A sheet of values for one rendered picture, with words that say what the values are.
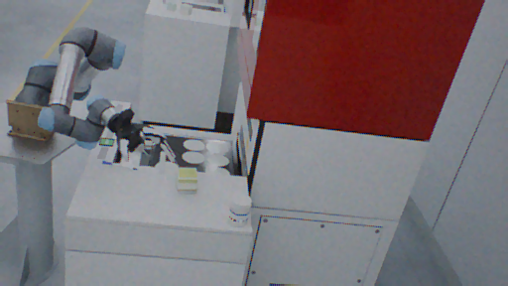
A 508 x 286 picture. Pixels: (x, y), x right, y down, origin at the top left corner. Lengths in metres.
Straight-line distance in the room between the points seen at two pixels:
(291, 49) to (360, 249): 1.01
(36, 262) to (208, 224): 1.33
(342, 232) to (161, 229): 0.88
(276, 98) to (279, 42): 0.22
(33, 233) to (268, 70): 1.51
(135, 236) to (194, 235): 0.20
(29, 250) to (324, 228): 1.49
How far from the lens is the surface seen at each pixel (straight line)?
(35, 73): 2.47
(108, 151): 2.13
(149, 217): 1.78
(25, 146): 2.44
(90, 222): 1.78
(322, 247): 2.33
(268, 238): 2.26
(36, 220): 2.73
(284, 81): 1.88
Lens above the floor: 2.06
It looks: 28 degrees down
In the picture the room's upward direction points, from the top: 11 degrees clockwise
